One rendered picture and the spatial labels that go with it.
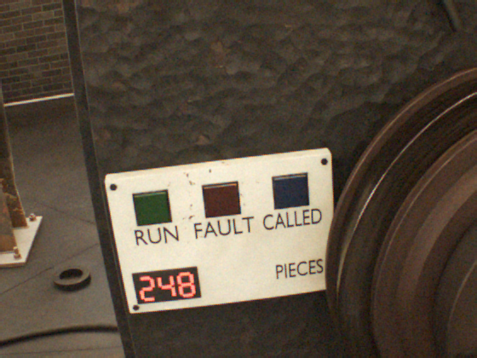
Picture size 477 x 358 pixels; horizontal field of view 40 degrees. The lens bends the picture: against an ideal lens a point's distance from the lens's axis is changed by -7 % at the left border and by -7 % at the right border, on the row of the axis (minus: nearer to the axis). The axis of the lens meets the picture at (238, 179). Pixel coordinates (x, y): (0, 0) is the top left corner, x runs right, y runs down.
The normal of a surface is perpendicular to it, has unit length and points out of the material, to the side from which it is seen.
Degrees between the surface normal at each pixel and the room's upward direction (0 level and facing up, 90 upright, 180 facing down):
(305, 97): 90
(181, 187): 90
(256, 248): 90
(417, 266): 74
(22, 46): 90
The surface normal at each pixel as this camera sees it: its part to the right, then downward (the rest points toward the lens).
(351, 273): 0.09, 0.36
